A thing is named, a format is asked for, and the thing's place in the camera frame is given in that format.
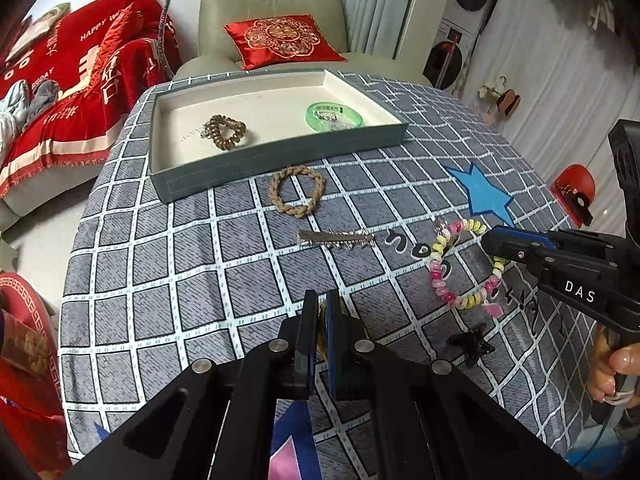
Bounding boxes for pastel beaded bracelet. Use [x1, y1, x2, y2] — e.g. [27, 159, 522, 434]
[426, 218, 508, 311]

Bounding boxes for silver hair clip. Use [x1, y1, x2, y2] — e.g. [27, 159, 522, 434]
[296, 230, 375, 249]

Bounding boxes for silver pearl earring charm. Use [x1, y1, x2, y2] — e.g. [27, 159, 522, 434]
[314, 110, 343, 131]

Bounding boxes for green plastic bangle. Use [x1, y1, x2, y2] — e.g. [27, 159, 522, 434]
[305, 102, 363, 133]

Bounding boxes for brown spiral hair tie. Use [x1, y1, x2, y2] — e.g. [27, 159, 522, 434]
[200, 114, 249, 152]

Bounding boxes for right hand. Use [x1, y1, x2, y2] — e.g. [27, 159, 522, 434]
[587, 324, 640, 403]

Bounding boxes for red helmet object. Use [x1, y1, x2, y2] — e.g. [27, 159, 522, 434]
[550, 164, 596, 229]

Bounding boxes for silver charm pendant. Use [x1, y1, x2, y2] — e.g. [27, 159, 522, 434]
[433, 217, 449, 234]

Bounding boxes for black star hair clip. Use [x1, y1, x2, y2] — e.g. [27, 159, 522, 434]
[447, 323, 495, 367]

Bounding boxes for blue checked tablecloth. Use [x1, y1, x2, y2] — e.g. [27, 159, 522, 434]
[58, 76, 592, 462]

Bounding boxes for lower round washer door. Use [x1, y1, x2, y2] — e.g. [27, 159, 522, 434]
[423, 40, 462, 90]

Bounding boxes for grey-green shallow tray box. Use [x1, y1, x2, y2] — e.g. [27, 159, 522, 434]
[149, 70, 408, 204]

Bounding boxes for red round side table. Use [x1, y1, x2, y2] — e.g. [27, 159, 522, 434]
[0, 271, 64, 411]

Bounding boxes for red embroidered cushion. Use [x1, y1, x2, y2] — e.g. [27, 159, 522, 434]
[224, 14, 347, 70]

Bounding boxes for green leather armchair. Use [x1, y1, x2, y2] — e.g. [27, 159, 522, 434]
[175, 0, 428, 84]

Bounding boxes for red sofa throw blanket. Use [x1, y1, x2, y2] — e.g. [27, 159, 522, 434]
[1, 0, 181, 194]

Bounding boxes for light blue crumpled clothes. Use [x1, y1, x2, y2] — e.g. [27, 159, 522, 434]
[0, 79, 60, 160]

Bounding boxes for braided tan rope bracelet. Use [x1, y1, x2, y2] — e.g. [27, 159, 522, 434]
[267, 164, 327, 220]

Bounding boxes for braided hanging cable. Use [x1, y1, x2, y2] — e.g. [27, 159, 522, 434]
[155, 0, 184, 82]

